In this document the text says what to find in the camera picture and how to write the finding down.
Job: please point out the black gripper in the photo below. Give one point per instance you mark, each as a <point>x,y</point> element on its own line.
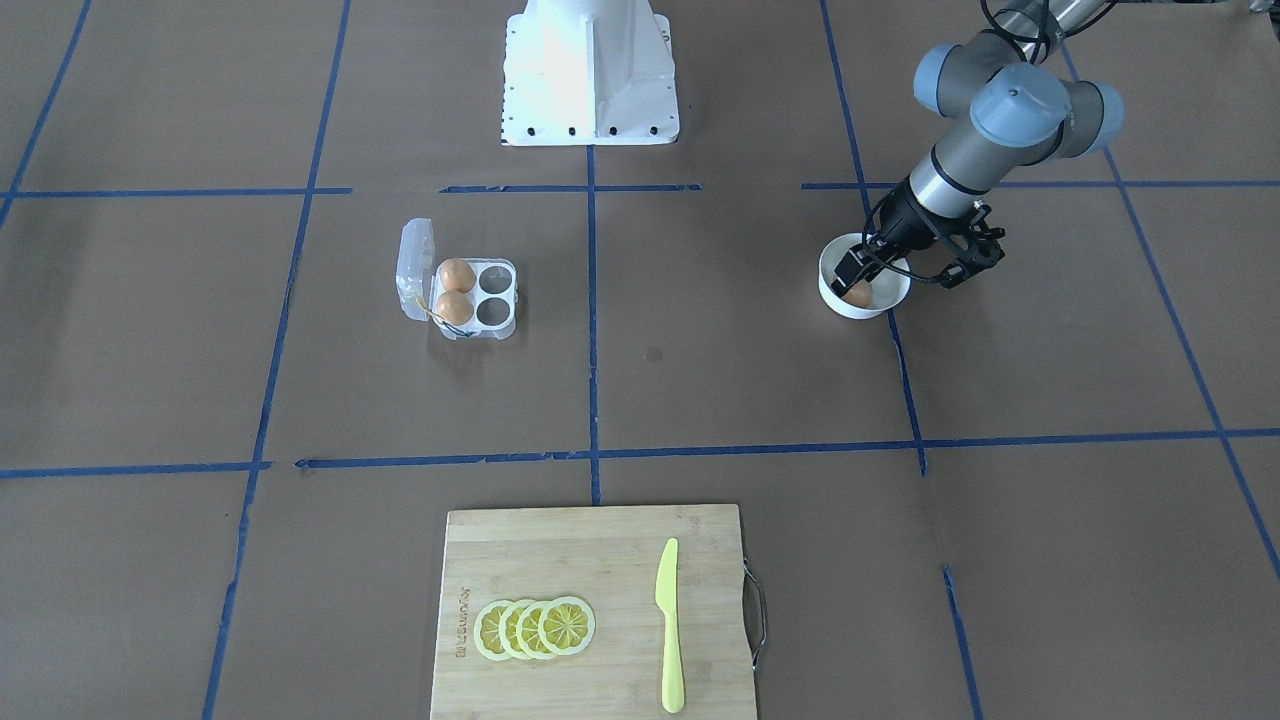
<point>901,224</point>

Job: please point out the brown egg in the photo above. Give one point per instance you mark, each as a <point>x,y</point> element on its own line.
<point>454,307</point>
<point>860,294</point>
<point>456,274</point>

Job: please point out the clear plastic egg box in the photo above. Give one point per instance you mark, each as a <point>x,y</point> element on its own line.
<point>495,295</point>

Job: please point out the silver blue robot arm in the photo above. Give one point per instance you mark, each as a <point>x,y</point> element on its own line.
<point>1006,111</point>

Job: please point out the brown egg front in box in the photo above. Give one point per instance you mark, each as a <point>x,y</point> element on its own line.
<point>454,307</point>

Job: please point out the white ceramic bowl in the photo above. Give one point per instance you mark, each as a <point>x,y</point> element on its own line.
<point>890,288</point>

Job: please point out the yellow plastic knife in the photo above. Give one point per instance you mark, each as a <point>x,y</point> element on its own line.
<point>672,682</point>

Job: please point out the bamboo cutting board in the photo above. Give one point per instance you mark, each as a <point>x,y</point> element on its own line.
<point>624,612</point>

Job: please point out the lemon slice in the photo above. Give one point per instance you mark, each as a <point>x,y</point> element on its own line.
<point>489,631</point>
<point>528,633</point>
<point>509,629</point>
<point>568,625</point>

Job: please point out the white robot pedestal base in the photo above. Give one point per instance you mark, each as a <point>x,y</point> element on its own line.
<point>589,73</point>

